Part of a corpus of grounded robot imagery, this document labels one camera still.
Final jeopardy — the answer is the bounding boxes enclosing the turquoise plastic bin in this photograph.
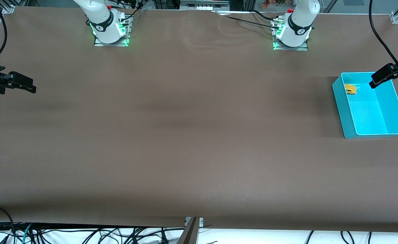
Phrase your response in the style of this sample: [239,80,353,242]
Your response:
[332,72,398,139]

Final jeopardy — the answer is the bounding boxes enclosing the colourful background objects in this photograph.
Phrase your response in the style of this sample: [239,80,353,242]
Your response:
[261,0,287,9]

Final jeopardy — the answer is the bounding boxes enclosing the brown table mat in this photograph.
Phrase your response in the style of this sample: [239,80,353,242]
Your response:
[0,6,398,232]

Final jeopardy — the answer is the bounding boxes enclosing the grey background device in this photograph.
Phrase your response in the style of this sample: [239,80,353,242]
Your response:
[180,0,230,11]

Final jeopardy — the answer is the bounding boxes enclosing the grey diagonal metal bar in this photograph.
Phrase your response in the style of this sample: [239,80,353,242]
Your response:
[177,218,199,244]

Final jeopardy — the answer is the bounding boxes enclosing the left arm black hanging cable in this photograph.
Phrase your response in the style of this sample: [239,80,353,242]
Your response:
[369,0,398,65]

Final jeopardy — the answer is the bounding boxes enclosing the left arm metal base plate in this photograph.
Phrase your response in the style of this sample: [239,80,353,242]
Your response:
[273,19,309,51]

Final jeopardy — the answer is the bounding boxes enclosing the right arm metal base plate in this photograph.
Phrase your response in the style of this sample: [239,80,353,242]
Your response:
[94,15,131,47]

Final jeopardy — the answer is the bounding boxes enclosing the right arm base black cables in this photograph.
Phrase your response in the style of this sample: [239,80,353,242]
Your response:
[112,0,147,22]

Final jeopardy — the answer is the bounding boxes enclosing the short black base cable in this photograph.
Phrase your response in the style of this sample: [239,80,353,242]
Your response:
[251,9,280,21]

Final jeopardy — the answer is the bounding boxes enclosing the long black base cable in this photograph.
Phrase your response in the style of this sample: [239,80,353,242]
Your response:
[212,11,280,29]

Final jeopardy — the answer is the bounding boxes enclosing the teal floor cable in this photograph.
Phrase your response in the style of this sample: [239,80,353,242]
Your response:
[22,223,34,244]

